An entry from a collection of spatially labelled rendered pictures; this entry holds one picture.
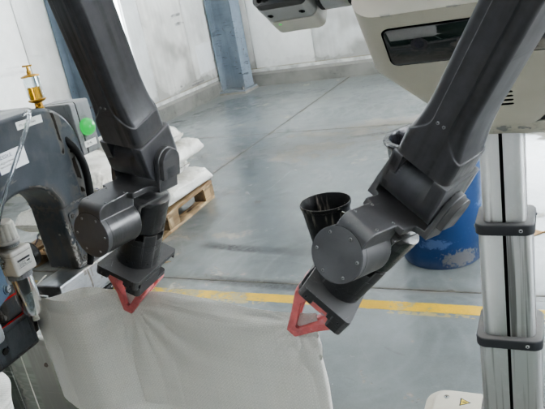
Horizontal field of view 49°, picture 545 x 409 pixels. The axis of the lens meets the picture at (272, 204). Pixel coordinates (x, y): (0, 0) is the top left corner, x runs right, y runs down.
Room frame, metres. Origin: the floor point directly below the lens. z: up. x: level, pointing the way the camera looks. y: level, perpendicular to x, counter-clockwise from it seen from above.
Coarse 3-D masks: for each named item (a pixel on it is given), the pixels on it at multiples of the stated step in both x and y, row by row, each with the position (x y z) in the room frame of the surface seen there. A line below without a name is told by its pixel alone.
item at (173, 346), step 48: (96, 288) 0.81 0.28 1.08; (48, 336) 0.83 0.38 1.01; (96, 336) 0.79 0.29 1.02; (144, 336) 0.78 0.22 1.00; (192, 336) 0.72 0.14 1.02; (240, 336) 0.67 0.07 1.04; (288, 336) 0.64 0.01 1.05; (96, 384) 0.78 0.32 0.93; (144, 384) 0.79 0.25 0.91; (192, 384) 0.74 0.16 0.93; (240, 384) 0.68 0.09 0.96; (288, 384) 0.64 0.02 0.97
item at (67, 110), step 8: (48, 104) 1.04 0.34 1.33; (56, 104) 1.02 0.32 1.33; (64, 104) 1.00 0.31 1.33; (72, 104) 1.00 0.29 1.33; (80, 104) 1.02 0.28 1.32; (56, 112) 1.01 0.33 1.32; (64, 112) 1.00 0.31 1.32; (72, 112) 1.00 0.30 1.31; (80, 112) 1.01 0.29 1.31; (88, 112) 1.03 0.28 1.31; (72, 120) 1.00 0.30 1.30; (80, 120) 1.01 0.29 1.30; (80, 136) 1.00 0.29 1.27; (88, 136) 1.01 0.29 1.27; (96, 136) 1.03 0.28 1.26; (80, 144) 1.00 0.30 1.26; (96, 144) 1.03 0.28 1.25
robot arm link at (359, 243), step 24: (384, 192) 0.58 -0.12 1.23; (360, 216) 0.52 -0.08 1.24; (384, 216) 0.53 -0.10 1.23; (408, 216) 0.55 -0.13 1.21; (456, 216) 0.54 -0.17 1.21; (336, 240) 0.51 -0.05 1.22; (360, 240) 0.50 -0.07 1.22; (384, 240) 0.53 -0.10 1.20; (336, 264) 0.51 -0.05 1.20; (360, 264) 0.49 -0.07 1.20; (384, 264) 0.53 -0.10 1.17
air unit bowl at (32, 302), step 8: (24, 280) 0.76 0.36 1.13; (32, 280) 0.77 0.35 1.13; (16, 288) 0.76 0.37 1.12; (24, 288) 0.76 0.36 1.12; (32, 288) 0.77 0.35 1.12; (16, 296) 0.77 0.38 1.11; (24, 296) 0.76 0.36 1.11; (32, 296) 0.77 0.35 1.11; (40, 296) 0.78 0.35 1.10; (24, 304) 0.76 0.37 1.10; (32, 304) 0.76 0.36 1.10; (40, 304) 0.77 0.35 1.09; (24, 312) 0.76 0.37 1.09; (32, 312) 0.76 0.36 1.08
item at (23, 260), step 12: (0, 228) 0.76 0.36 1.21; (12, 228) 0.77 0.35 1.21; (0, 240) 0.76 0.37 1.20; (12, 240) 0.77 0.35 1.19; (0, 252) 0.76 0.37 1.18; (12, 252) 0.76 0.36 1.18; (24, 252) 0.77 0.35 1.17; (12, 264) 0.75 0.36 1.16; (24, 264) 0.77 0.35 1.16; (12, 276) 0.76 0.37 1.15; (24, 276) 0.76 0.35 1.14
